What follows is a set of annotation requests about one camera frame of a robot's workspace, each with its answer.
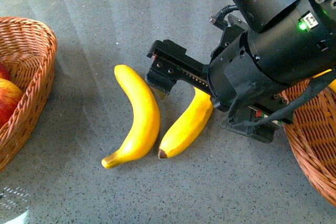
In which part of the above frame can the red yellow apple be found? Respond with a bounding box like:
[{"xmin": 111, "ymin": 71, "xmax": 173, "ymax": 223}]
[{"xmin": 1, "ymin": 79, "xmax": 23, "ymax": 127}]

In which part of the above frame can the yellow banana green stem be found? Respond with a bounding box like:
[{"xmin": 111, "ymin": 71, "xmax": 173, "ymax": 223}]
[{"xmin": 101, "ymin": 65, "xmax": 160, "ymax": 168}]

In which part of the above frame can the left brown wicker basket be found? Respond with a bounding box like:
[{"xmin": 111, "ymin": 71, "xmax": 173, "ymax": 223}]
[{"xmin": 1, "ymin": 16, "xmax": 58, "ymax": 170}]

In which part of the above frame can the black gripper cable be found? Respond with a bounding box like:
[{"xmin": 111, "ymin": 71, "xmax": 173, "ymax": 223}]
[{"xmin": 227, "ymin": 70, "xmax": 336, "ymax": 127}]

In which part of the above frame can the yellow banana brown tip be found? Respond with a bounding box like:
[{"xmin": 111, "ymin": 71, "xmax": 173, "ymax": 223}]
[{"xmin": 158, "ymin": 88, "xmax": 214, "ymax": 159}]

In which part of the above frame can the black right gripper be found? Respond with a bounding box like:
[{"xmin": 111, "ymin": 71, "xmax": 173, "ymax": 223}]
[{"xmin": 145, "ymin": 15, "xmax": 293, "ymax": 143}]

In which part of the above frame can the yellow banana in basket rear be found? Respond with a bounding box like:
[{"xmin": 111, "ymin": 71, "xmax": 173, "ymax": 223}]
[{"xmin": 313, "ymin": 69, "xmax": 336, "ymax": 93}]

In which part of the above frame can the brown wicker basket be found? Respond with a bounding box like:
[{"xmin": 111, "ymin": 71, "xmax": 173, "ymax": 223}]
[
  {"xmin": 284, "ymin": 87, "xmax": 335, "ymax": 206},
  {"xmin": 1, "ymin": 16, "xmax": 58, "ymax": 170}
]

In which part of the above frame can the right brown wicker basket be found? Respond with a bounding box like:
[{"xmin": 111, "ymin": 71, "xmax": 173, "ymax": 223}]
[{"xmin": 284, "ymin": 87, "xmax": 335, "ymax": 206}]

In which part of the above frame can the dark red apple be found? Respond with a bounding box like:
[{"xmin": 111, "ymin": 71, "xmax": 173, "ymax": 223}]
[{"xmin": 0, "ymin": 63, "xmax": 10, "ymax": 81}]

